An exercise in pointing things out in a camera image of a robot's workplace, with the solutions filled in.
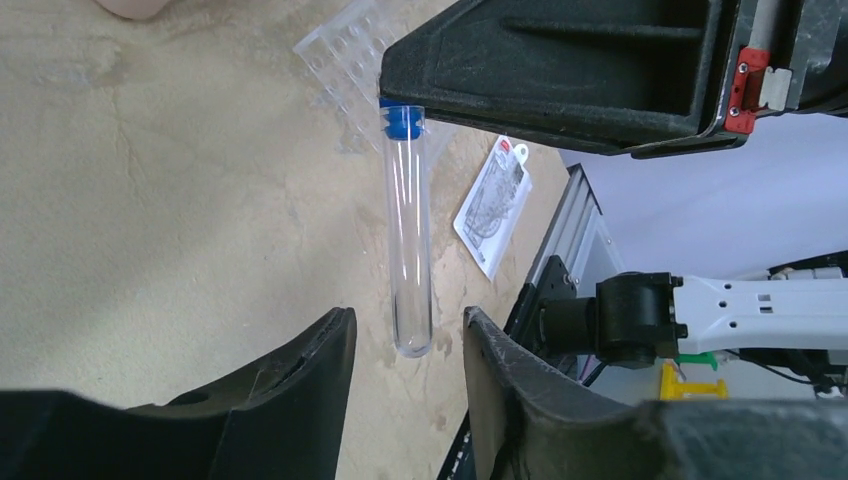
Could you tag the white test tube rack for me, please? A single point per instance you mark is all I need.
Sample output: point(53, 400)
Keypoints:
point(345, 53)

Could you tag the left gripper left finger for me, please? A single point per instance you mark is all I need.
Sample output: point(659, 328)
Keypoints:
point(278, 417)

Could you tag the pink plastic bin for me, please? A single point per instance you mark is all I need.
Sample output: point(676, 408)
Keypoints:
point(137, 10)

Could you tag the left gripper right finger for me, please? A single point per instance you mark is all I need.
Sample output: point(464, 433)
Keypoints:
point(736, 439)

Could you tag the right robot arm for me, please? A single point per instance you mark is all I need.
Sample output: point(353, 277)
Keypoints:
point(634, 319)

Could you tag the white labelled package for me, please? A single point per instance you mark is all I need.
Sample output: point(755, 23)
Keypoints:
point(489, 213)

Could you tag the black mounting base rail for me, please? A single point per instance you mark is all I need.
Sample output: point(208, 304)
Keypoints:
point(527, 418)

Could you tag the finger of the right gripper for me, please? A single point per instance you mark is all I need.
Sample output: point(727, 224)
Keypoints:
point(603, 77)

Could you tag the blue capped test tube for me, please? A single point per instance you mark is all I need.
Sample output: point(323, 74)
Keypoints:
point(406, 173)

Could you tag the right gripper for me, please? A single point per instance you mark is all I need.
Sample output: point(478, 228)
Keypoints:
point(758, 59)

